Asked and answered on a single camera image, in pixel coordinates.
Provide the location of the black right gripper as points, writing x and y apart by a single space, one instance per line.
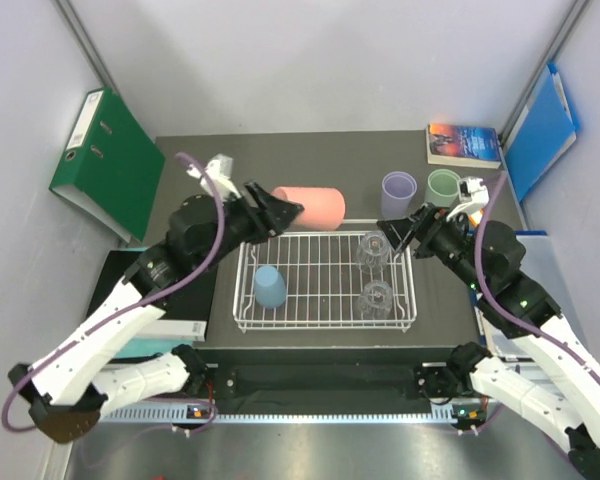
422 232

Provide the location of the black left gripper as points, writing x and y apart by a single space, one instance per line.
256 211

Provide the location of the purple plastic cup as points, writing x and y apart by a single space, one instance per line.
398 189

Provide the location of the pink plastic cup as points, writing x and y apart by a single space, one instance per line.
324 208

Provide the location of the blue plastic cup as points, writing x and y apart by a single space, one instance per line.
269 287

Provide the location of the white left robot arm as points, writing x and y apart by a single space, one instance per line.
70 389

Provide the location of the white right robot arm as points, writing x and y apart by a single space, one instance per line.
488 261

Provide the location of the clear glass rear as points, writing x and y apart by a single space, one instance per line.
373 252

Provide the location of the clear glass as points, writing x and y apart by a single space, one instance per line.
373 252
375 302

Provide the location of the clear glass front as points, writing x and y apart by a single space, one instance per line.
375 302

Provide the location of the orange white tag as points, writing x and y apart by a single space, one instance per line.
476 218

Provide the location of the paperback book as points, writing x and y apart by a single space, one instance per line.
463 146

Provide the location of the black book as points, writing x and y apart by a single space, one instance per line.
189 310

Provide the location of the green lever arch binder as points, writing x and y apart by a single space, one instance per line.
110 167

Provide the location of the white wire dish rack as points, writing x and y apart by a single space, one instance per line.
323 282

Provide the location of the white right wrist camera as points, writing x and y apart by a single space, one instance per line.
473 196

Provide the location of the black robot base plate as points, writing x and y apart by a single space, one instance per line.
409 373

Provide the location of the blue folder against wall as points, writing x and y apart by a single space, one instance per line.
545 130

